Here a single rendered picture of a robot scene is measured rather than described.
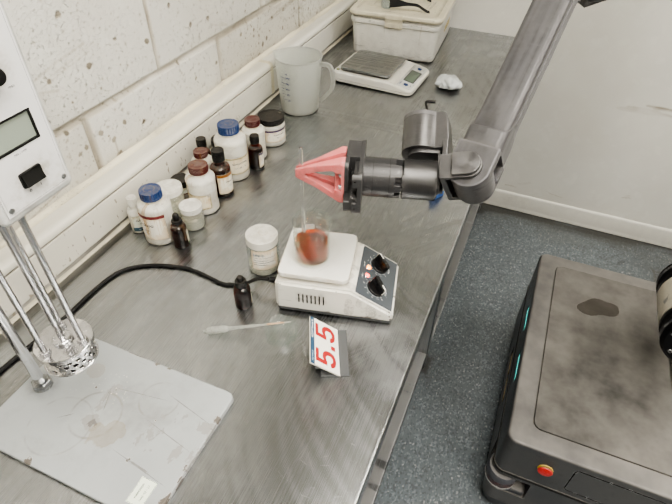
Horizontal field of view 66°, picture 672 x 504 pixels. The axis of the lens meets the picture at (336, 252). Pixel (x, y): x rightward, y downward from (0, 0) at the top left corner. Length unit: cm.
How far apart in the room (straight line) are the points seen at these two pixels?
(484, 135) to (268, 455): 52
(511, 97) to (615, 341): 92
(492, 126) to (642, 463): 87
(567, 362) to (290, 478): 89
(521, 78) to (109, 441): 75
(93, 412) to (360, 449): 38
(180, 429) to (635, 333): 120
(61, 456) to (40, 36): 64
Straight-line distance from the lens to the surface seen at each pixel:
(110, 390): 85
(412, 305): 92
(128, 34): 114
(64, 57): 103
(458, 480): 160
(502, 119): 75
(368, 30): 185
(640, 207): 248
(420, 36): 181
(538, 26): 83
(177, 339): 89
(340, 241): 90
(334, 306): 87
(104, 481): 78
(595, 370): 146
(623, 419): 140
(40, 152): 50
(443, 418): 168
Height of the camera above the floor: 143
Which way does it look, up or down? 42 degrees down
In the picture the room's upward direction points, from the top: 1 degrees clockwise
